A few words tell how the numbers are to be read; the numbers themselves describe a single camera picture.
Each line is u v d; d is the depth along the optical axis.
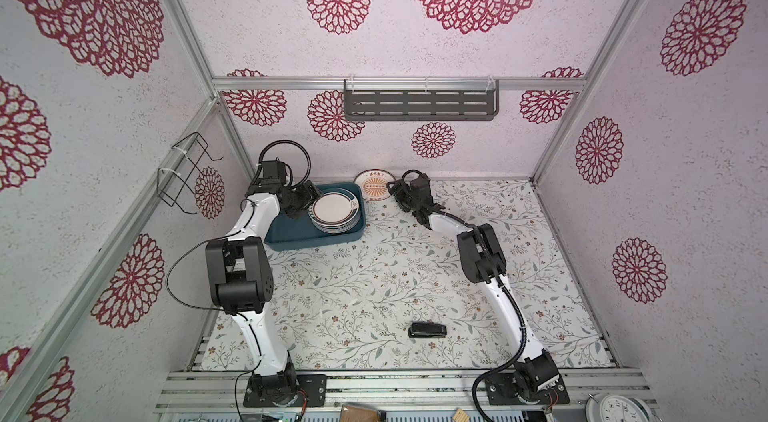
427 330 0.83
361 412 0.67
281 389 0.67
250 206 0.63
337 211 1.04
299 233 1.00
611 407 0.69
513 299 0.69
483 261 0.71
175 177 0.74
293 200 0.81
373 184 1.20
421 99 0.92
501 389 0.73
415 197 0.93
